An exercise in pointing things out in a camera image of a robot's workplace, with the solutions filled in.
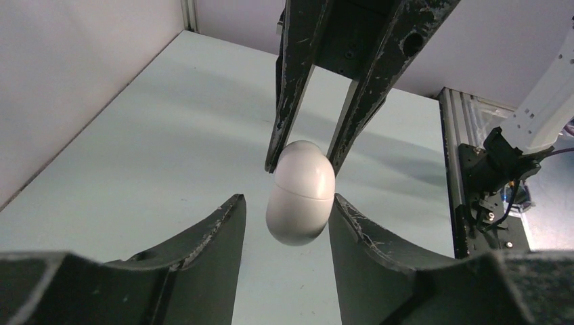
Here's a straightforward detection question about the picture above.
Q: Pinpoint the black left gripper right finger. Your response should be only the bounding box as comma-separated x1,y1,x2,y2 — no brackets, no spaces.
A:
328,194,573,324

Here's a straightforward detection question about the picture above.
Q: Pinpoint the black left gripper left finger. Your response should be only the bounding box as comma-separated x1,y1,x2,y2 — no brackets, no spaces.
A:
1,194,246,324

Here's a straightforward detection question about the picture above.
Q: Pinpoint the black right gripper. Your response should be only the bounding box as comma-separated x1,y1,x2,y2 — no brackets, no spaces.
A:
265,1,459,174

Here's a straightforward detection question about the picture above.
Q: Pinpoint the white earbud charging case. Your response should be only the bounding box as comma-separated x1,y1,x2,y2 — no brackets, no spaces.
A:
265,140,336,246

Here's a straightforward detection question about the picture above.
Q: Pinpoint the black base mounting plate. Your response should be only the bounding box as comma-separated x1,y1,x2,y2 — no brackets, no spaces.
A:
447,144,530,259

